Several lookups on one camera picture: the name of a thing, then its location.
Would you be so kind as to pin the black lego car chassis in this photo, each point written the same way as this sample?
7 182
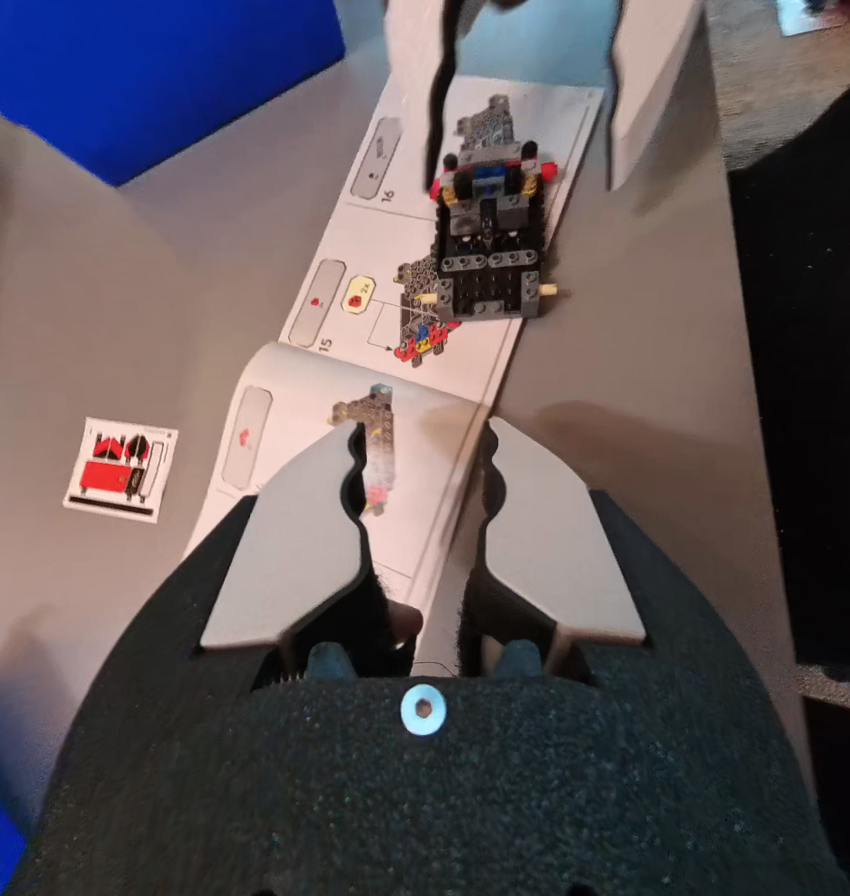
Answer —
491 280

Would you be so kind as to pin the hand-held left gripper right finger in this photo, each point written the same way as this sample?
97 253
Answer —
558 553

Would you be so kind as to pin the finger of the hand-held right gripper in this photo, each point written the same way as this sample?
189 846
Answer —
652 77
414 42

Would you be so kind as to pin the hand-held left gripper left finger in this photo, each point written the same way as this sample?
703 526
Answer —
292 553

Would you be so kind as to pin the red and black sticker sheet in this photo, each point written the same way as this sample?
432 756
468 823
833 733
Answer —
110 476

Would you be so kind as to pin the large blue plastic bin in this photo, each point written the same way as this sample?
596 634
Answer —
152 70

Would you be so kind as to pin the lego instruction booklet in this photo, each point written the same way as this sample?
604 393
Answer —
481 350

